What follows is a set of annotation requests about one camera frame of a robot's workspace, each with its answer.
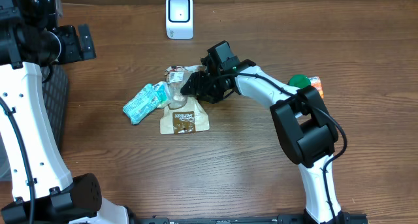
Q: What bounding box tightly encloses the brown white snack pouch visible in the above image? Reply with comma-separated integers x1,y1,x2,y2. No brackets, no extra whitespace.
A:
160,65,210,135

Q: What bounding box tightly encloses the teal white tissue pack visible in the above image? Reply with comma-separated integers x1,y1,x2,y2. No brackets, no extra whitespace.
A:
153,81,172,108

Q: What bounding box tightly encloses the light green wet wipes pack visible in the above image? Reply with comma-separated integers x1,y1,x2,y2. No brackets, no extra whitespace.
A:
122,84,161,125

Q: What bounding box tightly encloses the green lid seasoning jar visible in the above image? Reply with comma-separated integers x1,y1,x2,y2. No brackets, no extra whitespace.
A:
288,74,311,89

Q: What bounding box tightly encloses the orange tissue pack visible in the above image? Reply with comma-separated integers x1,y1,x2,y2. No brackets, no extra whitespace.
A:
308,76,324,99

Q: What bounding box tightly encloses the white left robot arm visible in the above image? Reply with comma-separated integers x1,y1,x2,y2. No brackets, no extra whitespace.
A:
1,0,136,223

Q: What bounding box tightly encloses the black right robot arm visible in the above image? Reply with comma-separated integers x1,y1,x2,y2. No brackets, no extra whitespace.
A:
180,41,344,223

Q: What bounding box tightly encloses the white barcode scanner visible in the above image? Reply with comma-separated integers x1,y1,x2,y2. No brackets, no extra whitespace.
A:
165,0,194,40

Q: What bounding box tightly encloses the grey plastic mesh basket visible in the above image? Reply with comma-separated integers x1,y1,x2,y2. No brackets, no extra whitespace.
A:
0,64,70,182

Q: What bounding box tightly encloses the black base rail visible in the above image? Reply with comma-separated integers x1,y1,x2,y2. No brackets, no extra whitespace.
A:
133,212,369,224

